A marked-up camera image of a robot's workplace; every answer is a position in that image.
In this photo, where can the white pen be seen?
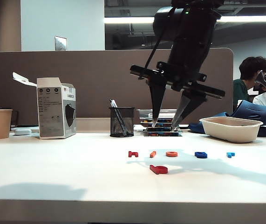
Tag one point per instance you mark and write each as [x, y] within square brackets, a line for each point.
[115, 104]

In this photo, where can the orange letter i magnet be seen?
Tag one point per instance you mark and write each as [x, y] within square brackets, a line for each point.
[152, 154]

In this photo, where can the grey white mask box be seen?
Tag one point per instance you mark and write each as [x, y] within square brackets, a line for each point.
[51, 112]

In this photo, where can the letter magnet card pack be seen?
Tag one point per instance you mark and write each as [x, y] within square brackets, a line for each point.
[161, 134]
[165, 125]
[163, 129]
[166, 121]

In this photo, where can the black pen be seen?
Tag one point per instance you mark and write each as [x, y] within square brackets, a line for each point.
[111, 102]

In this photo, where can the red letter h magnet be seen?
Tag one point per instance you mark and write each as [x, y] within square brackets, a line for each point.
[131, 154]

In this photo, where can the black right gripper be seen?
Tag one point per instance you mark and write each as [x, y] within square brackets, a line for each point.
[188, 63]

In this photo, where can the ceiling light strip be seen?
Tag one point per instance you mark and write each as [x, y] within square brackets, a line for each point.
[123, 20]

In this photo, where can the white flat box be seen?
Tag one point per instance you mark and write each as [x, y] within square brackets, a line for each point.
[168, 115]

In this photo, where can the brown desk partition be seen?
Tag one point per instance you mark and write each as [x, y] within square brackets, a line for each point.
[77, 77]

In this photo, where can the orange letter o magnet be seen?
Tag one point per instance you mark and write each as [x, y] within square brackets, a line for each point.
[169, 154]

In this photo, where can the blue letter g magnet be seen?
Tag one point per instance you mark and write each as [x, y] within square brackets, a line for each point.
[201, 155]

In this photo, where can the person in green shirt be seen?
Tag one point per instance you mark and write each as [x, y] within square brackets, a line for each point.
[251, 65]

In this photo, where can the clear plastic tray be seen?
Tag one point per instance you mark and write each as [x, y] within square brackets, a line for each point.
[144, 113]

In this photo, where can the metal wall plate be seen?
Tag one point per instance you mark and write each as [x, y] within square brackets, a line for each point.
[60, 43]

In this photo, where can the person in white shirt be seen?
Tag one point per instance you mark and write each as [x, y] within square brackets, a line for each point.
[262, 99]

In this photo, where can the light blue letter r magnet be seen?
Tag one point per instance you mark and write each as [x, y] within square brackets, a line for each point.
[229, 154]

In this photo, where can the black mesh pen holder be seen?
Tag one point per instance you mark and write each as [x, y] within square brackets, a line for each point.
[122, 123]

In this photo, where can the grey metal tool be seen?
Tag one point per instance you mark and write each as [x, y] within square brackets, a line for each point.
[265, 84]

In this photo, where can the beige oval bowl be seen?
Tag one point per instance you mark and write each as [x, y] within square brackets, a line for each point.
[230, 130]

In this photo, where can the red letter b magnet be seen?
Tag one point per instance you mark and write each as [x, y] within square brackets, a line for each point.
[158, 170]

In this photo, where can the dark blue cloth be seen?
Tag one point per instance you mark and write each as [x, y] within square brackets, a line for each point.
[194, 128]

